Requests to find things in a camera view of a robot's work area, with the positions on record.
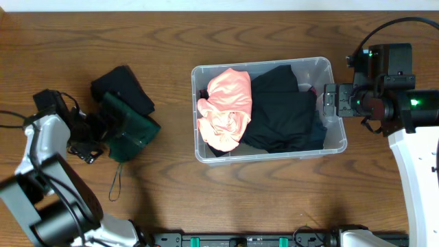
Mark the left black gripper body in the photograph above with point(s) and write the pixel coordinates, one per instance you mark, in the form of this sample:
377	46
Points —
86	132

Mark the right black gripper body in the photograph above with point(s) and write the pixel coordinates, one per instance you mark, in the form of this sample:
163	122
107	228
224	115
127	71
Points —
357	103

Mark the dark green taped garment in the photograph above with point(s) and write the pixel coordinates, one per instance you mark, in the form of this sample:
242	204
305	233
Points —
128	136

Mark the black garment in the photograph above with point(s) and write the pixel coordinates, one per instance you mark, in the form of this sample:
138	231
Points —
282	114
123	84

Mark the dark navy garment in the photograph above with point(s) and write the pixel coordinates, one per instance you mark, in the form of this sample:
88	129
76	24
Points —
317	134

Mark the pink satin garment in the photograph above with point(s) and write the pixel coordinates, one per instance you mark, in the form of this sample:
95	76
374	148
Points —
227	110

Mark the red navy plaid shirt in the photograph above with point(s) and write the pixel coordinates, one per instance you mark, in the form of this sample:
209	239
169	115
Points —
204	94

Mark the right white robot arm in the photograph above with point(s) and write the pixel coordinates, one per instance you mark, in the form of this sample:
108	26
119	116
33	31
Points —
412	134

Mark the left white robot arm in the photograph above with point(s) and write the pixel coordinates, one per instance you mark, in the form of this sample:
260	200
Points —
51	203

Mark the clear plastic storage bin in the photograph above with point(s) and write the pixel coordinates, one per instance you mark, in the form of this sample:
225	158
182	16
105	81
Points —
310	72

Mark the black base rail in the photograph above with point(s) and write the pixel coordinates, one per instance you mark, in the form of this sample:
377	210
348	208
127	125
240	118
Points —
304	236

